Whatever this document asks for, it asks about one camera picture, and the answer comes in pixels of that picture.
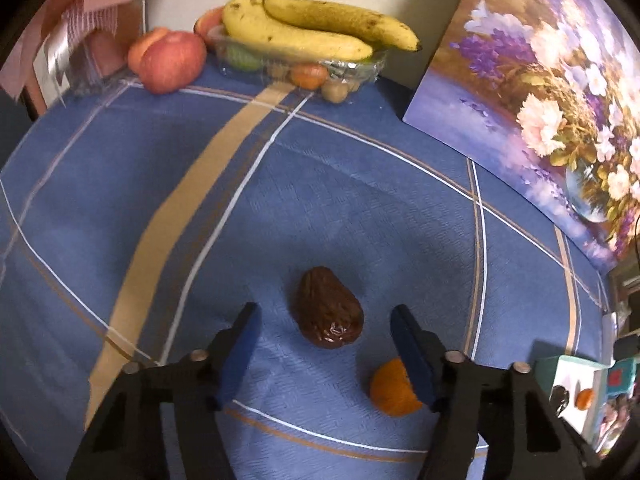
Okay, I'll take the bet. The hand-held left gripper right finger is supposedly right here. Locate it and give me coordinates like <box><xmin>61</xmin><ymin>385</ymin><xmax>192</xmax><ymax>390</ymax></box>
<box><xmin>390</xmin><ymin>304</ymin><xmax>601</xmax><ymax>480</ymax></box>

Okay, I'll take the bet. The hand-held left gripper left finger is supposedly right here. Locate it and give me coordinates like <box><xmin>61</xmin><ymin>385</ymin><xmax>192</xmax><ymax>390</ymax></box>
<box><xmin>67</xmin><ymin>302</ymin><xmax>263</xmax><ymax>480</ymax></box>

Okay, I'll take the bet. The small orange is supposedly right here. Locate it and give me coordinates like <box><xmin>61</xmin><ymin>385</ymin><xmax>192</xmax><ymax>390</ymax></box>
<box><xmin>370</xmin><ymin>357</ymin><xmax>424</xmax><ymax>417</ymax></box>
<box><xmin>290</xmin><ymin>62</ymin><xmax>328</xmax><ymax>90</ymax></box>

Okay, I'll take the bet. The brown avocado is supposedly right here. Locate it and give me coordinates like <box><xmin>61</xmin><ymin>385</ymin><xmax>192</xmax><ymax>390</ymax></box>
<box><xmin>295</xmin><ymin>266</ymin><xmax>364</xmax><ymax>350</ymax></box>

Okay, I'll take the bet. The white tray with green rim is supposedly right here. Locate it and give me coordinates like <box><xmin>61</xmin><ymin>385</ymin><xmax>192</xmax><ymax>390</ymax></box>
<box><xmin>534</xmin><ymin>355</ymin><xmax>617</xmax><ymax>452</ymax></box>

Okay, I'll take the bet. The blue checked tablecloth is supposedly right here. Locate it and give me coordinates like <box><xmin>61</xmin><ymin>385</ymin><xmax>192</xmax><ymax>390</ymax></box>
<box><xmin>0</xmin><ymin>62</ymin><xmax>615</xmax><ymax>480</ymax></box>

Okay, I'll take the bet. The teal box with red label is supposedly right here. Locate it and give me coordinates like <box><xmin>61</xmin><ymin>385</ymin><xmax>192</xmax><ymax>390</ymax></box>
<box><xmin>602</xmin><ymin>359</ymin><xmax>640</xmax><ymax>402</ymax></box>

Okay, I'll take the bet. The pile of colourful toys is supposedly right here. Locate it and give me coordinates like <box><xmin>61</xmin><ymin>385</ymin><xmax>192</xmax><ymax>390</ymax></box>
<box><xmin>594</xmin><ymin>400</ymin><xmax>633</xmax><ymax>456</ymax></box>

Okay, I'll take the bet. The small olive fruit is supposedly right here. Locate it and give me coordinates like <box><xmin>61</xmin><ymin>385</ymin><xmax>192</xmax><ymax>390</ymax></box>
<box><xmin>321</xmin><ymin>81</ymin><xmax>351</xmax><ymax>104</ymax></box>

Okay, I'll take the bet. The clear plastic fruit container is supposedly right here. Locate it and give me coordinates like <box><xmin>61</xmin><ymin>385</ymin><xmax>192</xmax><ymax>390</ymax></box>
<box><xmin>206</xmin><ymin>24</ymin><xmax>389</xmax><ymax>100</ymax></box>

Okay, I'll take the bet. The small green fruit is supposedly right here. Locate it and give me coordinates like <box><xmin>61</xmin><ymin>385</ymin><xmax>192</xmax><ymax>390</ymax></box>
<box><xmin>226</xmin><ymin>45</ymin><xmax>265</xmax><ymax>72</ymax></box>

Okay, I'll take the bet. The red apple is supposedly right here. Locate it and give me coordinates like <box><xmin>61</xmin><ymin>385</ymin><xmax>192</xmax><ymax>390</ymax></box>
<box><xmin>127</xmin><ymin>30</ymin><xmax>208</xmax><ymax>95</ymax></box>

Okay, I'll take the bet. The flower painting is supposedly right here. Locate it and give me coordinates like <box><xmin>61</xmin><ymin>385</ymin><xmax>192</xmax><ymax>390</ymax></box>
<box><xmin>402</xmin><ymin>0</ymin><xmax>640</xmax><ymax>268</ymax></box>

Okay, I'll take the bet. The yellow banana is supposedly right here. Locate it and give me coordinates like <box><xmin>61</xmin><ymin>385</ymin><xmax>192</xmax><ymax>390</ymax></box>
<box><xmin>222</xmin><ymin>0</ymin><xmax>374</xmax><ymax>62</ymax></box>
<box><xmin>261</xmin><ymin>0</ymin><xmax>421</xmax><ymax>53</ymax></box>

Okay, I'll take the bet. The pink peach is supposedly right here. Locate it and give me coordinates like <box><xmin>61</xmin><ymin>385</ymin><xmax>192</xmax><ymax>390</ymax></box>
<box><xmin>194</xmin><ymin>6</ymin><xmax>227</xmax><ymax>37</ymax></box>

